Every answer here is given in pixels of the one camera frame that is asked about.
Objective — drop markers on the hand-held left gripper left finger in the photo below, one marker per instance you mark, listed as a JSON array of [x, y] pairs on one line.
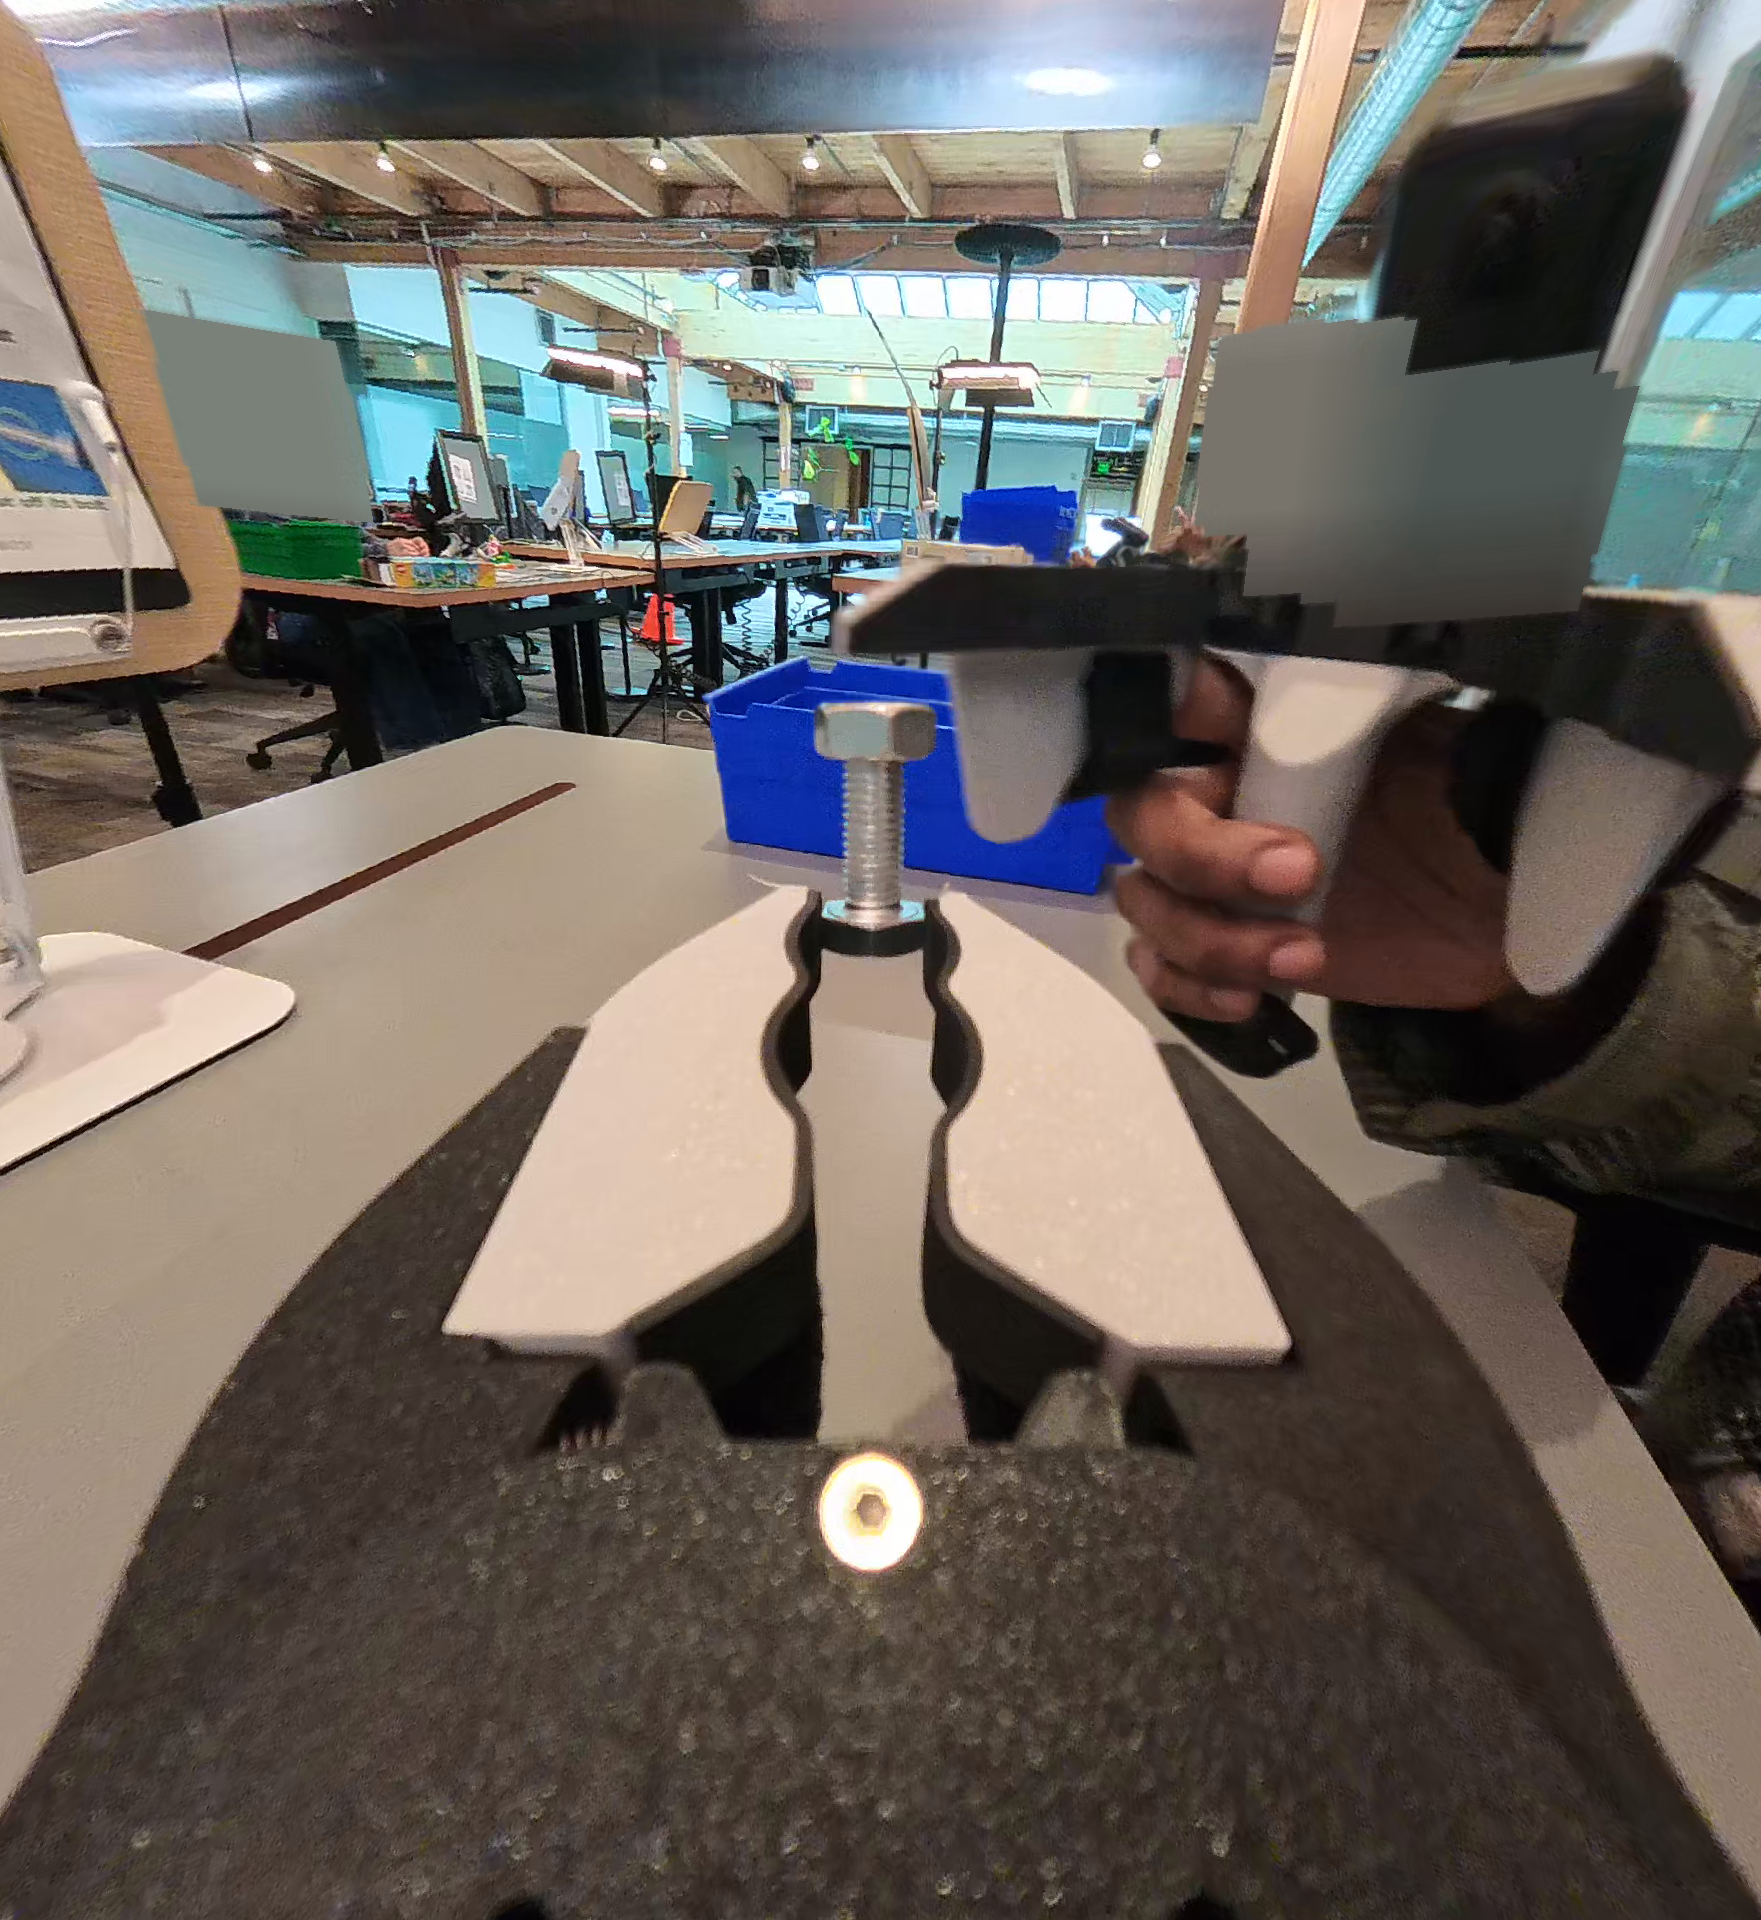
[[641, 1140]]

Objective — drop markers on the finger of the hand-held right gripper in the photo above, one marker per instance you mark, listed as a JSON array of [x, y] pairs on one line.
[[1615, 839], [1016, 734]]

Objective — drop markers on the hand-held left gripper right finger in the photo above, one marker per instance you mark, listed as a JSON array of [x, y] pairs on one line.
[[1090, 1156]]

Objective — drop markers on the steel hex bolt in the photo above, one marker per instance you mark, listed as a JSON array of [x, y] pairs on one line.
[[874, 839]]

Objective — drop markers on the blue plastic bin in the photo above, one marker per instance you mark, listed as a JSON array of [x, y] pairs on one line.
[[775, 810]]

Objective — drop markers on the person's right forearm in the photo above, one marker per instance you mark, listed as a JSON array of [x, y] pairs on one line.
[[1644, 1079]]

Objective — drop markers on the person's right hand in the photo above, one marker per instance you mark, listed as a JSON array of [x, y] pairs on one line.
[[1404, 931]]

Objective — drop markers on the flat cardboard box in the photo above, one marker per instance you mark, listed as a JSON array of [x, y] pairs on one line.
[[971, 553]]

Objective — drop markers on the tall blue storage crate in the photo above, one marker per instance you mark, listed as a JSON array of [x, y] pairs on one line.
[[1023, 523]]

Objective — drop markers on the orange traffic cone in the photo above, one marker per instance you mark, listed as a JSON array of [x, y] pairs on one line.
[[662, 628]]

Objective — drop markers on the black tripod stand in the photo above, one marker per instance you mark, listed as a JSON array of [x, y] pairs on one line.
[[656, 525]]

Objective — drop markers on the wooden top office desk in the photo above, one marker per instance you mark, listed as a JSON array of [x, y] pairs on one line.
[[566, 578]]

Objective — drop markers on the instruction sheet on white stand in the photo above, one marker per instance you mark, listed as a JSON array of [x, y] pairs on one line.
[[177, 1005]]

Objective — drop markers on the black pole patio heater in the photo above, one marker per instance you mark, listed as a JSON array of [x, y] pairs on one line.
[[1008, 242]]

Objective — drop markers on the colourful toy box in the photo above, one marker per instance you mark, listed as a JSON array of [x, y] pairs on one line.
[[444, 573]]

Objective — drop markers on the green plastic bin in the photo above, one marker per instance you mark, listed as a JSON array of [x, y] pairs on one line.
[[295, 546]]

